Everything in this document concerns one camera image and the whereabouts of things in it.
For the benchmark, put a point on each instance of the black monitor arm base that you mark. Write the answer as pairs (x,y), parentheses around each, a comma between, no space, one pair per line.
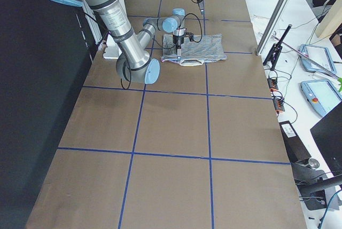
(316,188)

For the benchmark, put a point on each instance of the black monitor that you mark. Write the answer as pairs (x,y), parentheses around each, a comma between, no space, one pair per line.
(327,136)

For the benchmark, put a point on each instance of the orange black USB hub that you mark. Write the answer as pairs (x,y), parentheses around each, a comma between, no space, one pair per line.
(272,83)

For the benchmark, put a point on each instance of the black box with label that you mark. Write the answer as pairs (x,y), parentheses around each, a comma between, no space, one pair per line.
(295,148)

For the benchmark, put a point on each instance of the teach pendant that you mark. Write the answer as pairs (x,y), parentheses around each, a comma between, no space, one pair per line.
(322,95)
(319,54)

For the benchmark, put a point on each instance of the striped polo shirt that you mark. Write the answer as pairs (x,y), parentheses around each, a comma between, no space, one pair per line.
(208,50)

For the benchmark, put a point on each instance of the lower teach pendant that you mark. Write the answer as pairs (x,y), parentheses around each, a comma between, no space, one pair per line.
(322,95)

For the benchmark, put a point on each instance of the beige wooden board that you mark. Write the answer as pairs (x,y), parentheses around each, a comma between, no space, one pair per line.
(331,21)

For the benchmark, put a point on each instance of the upper teach pendant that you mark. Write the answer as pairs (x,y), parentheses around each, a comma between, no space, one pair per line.
(319,54)

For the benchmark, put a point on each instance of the silver metal rod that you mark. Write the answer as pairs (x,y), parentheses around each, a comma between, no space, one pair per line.
(306,57)

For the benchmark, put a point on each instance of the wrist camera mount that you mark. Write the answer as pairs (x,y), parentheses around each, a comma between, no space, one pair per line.
(190,36)

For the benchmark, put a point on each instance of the aluminium frame post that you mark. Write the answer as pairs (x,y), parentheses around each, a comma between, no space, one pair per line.
(279,8)

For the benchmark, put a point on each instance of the black camera stand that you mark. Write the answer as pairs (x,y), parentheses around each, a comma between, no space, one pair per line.
(275,51)

